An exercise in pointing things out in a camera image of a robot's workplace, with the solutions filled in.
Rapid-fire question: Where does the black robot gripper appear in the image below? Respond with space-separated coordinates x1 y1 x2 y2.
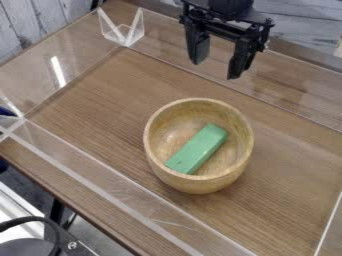
179 0 274 79

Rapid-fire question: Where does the green rectangular block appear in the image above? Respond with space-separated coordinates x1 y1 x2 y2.
165 123 229 175

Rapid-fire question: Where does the brown wooden bowl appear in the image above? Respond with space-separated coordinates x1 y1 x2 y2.
143 98 254 194

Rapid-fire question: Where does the clear acrylic barrier panel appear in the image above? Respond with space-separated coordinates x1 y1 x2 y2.
0 1 342 256

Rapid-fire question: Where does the blue object at left edge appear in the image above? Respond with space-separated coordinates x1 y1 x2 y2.
0 106 18 117

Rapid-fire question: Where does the black table leg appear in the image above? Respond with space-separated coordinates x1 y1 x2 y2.
50 199 66 224

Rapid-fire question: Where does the grey base with bolt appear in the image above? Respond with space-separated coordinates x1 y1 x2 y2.
0 230 99 256

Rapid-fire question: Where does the black cable loop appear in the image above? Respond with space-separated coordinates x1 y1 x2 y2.
0 215 63 256

